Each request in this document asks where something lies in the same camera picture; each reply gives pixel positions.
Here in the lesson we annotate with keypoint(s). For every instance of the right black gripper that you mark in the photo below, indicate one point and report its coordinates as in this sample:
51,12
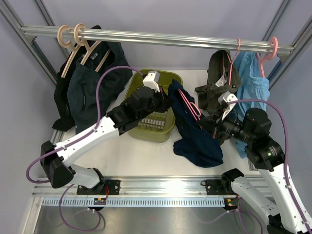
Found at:
214,123

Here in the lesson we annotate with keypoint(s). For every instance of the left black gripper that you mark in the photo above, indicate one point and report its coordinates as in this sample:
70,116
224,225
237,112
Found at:
165,101

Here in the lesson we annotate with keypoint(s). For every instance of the navy blue shorts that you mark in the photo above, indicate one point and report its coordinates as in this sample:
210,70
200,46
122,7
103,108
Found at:
196,145

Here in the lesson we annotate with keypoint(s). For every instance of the thin pink wire hanger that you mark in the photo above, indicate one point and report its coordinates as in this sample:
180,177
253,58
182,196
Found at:
194,110

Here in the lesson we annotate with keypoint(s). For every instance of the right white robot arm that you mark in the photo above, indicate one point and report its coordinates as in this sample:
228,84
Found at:
287,214

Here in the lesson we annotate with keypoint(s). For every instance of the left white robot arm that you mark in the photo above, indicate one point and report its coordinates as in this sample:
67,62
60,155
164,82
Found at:
58,160

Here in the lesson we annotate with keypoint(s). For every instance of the light blue shorts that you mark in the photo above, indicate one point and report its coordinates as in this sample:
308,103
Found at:
253,86

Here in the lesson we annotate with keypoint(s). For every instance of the dark teal shorts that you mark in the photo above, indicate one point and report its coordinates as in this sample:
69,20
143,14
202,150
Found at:
81,92

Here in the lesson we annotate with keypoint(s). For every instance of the wooden hanger inner left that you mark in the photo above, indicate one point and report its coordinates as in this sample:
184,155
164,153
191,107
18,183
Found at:
89,49

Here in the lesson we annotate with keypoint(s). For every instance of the wooden hanger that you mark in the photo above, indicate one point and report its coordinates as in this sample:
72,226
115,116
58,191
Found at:
89,49
69,48

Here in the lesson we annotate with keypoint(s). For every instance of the black shorts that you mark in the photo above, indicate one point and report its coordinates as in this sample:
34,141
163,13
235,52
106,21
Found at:
65,121

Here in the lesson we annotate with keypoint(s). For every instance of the thick pink plastic hanger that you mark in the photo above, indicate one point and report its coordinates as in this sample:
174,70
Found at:
268,56

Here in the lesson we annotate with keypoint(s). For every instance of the wooden hanger outer left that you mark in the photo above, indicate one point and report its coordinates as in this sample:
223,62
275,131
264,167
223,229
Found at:
69,48

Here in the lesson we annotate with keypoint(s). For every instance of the olive green plastic basket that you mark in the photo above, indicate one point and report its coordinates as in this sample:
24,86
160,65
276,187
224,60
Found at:
157,127

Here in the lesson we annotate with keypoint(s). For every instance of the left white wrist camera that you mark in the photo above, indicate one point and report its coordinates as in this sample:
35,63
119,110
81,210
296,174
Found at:
151,80

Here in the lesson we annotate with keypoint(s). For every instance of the olive green drawstring shorts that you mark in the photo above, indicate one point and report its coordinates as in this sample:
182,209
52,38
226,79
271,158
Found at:
222,77

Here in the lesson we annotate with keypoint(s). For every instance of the pink wire hanger middle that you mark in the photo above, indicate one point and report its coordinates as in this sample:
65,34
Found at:
232,59

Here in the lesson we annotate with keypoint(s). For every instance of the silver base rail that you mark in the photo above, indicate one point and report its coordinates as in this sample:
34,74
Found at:
156,186

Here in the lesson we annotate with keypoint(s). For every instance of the right aluminium frame post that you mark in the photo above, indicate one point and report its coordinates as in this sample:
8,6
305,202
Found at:
292,25

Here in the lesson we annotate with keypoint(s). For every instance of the aluminium frame post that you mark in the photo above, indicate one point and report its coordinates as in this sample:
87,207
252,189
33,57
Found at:
292,25
15,22

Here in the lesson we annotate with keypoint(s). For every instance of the silver aluminium hanging rail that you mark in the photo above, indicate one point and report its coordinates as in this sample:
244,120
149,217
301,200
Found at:
161,39

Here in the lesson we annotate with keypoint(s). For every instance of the white slotted cable duct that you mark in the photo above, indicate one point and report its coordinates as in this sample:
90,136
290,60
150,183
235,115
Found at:
135,202

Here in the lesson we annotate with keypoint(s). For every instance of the left aluminium frame post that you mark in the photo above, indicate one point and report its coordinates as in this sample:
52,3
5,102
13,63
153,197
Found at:
15,22

